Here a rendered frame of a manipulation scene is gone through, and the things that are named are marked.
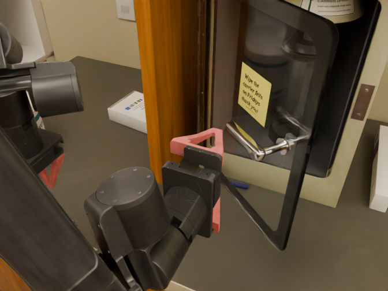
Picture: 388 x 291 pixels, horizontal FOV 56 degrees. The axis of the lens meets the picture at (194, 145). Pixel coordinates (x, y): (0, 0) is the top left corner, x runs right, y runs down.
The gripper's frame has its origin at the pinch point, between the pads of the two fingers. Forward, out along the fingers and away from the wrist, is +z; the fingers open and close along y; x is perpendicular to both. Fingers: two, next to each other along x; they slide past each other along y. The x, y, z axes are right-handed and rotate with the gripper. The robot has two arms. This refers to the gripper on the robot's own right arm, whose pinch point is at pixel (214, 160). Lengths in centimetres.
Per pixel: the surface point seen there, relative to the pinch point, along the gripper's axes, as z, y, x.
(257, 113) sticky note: 10.5, 2.5, -2.9
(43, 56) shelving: 61, -26, 97
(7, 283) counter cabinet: -3, -72, 68
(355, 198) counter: 29.1, -25.3, -22.6
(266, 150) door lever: 3.6, 1.2, -6.4
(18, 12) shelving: 66, -12, 109
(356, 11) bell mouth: 30.5, 13.7, -12.9
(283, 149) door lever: 5.7, 0.7, -8.4
